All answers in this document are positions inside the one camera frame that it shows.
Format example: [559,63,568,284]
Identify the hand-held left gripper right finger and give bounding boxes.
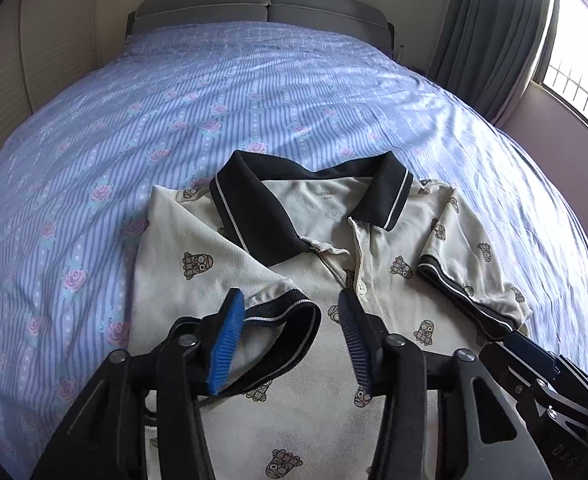
[337,287,551,480]

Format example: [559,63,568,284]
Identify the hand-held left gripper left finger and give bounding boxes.
[29,287,247,480]

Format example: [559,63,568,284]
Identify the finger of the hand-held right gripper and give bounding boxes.
[501,330,588,412]
[476,341,588,437]

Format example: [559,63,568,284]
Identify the white printed polo shirt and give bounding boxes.
[129,150,534,480]

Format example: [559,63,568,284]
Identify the window with grille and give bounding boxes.
[530,0,588,147]

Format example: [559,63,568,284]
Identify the grey curtain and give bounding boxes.
[426,0,561,127]

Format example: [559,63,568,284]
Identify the grey padded headboard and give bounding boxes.
[124,0,396,50]

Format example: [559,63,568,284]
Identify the cream wardrobe doors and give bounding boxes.
[0,0,142,176]

